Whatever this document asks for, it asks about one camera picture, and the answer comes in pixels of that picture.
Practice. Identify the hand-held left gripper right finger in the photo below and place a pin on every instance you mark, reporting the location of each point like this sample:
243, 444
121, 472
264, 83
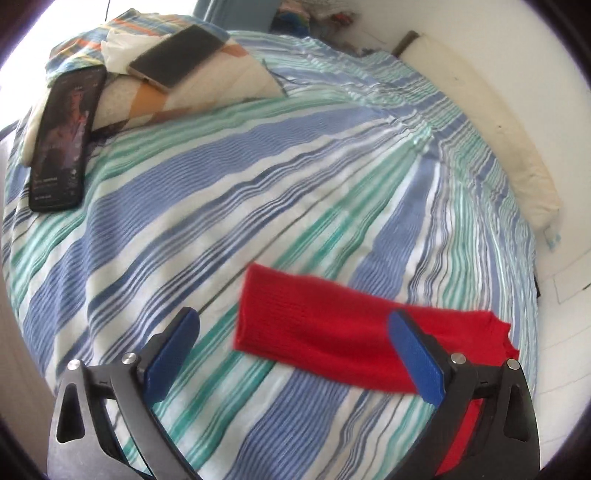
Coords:
415, 357

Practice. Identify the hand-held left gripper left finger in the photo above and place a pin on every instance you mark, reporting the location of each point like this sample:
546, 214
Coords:
171, 355

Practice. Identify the red knit sweater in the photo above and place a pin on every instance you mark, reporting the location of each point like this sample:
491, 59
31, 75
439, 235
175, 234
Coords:
323, 332

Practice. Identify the pile of clothes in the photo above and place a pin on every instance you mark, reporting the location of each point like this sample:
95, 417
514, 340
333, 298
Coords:
304, 18

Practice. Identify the white wardrobe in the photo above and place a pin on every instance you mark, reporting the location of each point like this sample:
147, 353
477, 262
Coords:
561, 332

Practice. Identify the striped bed sheet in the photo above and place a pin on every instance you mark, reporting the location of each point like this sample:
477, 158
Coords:
240, 184

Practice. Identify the black smartphone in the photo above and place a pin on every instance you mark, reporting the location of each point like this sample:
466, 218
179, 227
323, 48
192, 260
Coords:
62, 143

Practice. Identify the long cream pillow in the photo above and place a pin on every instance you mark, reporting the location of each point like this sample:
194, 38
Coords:
485, 115

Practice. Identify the patterned pillow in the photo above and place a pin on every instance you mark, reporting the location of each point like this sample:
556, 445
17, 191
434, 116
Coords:
221, 78

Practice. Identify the gold smartphone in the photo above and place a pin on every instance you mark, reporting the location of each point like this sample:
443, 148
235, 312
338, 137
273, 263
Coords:
178, 55

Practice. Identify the white crumpled tissue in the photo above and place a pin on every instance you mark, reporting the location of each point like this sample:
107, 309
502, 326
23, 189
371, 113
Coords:
121, 50

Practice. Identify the blue curtain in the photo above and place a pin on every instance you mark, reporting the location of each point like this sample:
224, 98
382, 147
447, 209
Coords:
207, 10

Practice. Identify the blue wall sticker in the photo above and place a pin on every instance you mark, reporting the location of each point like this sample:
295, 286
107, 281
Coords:
552, 240

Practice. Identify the dark wooden bed frame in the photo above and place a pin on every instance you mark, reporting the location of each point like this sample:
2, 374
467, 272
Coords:
407, 40

